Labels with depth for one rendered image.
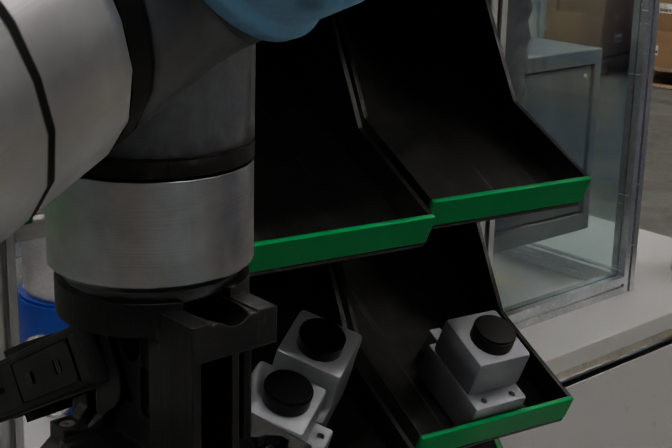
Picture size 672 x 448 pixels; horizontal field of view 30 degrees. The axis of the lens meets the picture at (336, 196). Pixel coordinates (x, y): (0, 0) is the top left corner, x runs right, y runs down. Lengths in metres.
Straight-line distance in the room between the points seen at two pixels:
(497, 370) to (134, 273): 0.46
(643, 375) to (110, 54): 1.92
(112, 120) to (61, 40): 0.02
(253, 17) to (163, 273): 0.20
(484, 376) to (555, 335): 1.13
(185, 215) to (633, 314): 1.71
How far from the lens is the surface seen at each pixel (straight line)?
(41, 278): 1.64
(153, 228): 0.42
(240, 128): 0.43
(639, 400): 2.13
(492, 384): 0.86
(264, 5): 0.24
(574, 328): 2.01
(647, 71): 2.11
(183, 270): 0.43
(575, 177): 0.86
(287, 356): 0.78
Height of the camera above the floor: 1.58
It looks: 16 degrees down
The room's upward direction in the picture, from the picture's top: 1 degrees clockwise
